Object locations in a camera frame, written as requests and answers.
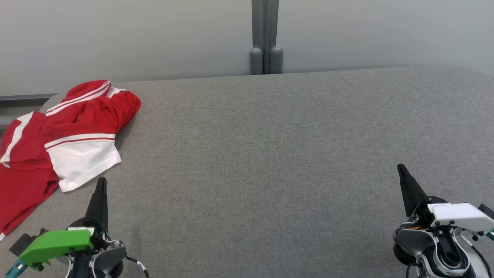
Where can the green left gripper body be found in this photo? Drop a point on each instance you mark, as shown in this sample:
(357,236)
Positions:
(54,243)

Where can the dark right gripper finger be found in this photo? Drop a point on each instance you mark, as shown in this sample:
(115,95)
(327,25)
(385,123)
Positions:
(411,191)

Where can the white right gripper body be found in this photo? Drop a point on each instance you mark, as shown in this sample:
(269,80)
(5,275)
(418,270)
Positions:
(463,216)

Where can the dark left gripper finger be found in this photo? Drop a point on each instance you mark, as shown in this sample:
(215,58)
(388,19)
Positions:
(98,204)

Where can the red shorts with white stripe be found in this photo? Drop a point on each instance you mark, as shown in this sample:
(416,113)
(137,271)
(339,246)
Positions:
(23,173)

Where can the red number 23 jersey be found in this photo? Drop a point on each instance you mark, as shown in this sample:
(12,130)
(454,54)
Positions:
(88,116)

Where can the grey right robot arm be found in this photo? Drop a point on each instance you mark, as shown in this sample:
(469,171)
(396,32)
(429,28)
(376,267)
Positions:
(420,239)

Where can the grey fabric sofa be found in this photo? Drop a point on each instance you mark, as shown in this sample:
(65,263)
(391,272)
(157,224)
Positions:
(270,173)

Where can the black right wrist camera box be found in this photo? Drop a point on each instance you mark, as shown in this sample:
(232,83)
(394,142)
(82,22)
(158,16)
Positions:
(487,211)

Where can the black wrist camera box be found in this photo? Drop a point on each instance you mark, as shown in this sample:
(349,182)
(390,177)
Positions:
(487,211)
(25,241)

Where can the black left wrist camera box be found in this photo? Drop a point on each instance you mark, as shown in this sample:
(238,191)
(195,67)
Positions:
(25,241)

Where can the grey wall rail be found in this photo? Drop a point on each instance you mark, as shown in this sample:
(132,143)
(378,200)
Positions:
(23,99)

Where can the grey partition post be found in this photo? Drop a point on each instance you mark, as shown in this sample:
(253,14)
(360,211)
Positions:
(264,34)

